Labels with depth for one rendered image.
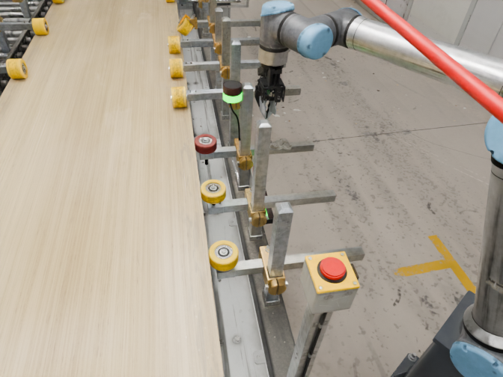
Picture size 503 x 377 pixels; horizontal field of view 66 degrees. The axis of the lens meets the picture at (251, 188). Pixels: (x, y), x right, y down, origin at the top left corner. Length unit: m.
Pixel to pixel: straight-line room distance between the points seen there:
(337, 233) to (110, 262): 1.57
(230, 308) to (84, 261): 0.47
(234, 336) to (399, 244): 1.43
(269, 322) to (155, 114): 0.89
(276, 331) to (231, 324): 0.16
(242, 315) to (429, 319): 1.17
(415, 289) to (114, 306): 1.65
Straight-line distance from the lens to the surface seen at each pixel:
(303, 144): 1.48
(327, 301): 0.64
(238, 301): 1.28
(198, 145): 1.37
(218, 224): 1.48
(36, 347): 1.00
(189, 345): 0.92
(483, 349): 1.13
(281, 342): 1.14
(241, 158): 1.38
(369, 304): 2.12
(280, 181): 2.60
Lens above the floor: 1.73
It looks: 43 degrees down
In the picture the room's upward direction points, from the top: 4 degrees clockwise
